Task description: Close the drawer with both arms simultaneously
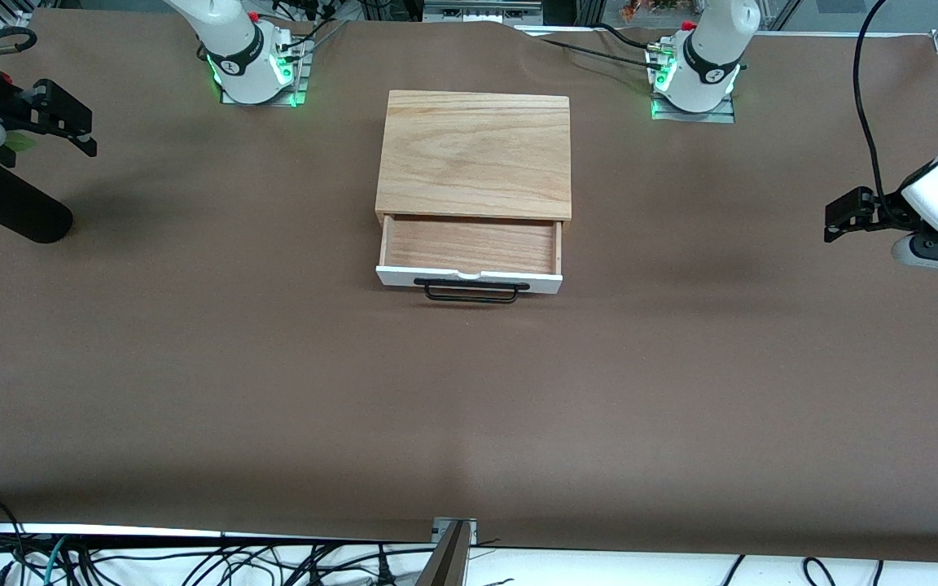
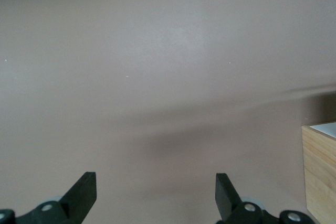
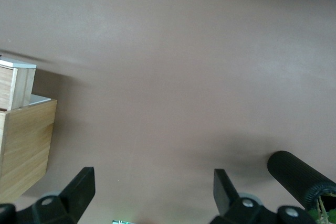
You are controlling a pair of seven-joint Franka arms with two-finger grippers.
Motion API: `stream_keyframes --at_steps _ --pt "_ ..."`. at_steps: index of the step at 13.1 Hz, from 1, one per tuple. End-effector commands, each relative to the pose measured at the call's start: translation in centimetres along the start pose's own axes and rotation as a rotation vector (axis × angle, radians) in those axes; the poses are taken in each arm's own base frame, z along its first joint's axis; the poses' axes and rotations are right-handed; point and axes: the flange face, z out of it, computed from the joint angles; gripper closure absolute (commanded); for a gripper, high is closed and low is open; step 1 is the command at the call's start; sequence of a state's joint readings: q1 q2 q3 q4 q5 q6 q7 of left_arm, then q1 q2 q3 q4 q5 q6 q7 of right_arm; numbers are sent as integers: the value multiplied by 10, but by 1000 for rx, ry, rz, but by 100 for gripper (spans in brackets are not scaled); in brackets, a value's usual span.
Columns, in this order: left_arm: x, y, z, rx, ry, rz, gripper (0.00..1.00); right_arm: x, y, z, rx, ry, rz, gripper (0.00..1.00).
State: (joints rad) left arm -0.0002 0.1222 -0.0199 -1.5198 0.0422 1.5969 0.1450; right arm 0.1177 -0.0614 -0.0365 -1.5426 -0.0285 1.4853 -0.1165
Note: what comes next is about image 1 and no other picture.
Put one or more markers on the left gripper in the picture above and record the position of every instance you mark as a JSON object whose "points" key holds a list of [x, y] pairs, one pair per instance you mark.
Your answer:
{"points": [[891, 207]]}

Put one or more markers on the wooden drawer white front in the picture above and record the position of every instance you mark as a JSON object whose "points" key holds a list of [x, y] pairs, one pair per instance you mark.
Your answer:
{"points": [[469, 246]]}

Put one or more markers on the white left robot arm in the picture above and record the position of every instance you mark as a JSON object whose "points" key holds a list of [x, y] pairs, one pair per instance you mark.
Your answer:
{"points": [[705, 57]]}

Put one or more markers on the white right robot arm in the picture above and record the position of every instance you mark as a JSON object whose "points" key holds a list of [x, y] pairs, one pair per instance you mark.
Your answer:
{"points": [[237, 45]]}

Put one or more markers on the light wooden drawer cabinet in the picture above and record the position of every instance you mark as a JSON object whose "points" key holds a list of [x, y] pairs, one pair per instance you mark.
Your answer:
{"points": [[473, 155]]}

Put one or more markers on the black cylindrical vase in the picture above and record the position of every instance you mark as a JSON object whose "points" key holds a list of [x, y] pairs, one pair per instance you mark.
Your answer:
{"points": [[17, 207]]}

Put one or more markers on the grey equipment box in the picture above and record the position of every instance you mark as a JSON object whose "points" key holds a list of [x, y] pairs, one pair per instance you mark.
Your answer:
{"points": [[481, 10]]}

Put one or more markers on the brown paper table cover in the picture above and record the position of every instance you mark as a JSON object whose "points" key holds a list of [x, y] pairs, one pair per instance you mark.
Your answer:
{"points": [[469, 407]]}

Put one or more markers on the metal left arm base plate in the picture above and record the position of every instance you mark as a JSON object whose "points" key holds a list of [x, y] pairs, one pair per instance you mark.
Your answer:
{"points": [[725, 112]]}

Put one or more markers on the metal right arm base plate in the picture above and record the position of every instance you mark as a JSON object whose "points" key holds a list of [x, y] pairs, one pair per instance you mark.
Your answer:
{"points": [[300, 85]]}

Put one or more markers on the grey metal bracket plate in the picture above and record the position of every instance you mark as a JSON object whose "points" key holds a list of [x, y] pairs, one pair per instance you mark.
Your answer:
{"points": [[454, 527]]}

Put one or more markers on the dark angled mounting post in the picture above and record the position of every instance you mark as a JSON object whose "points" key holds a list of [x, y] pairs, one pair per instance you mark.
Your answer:
{"points": [[449, 561]]}

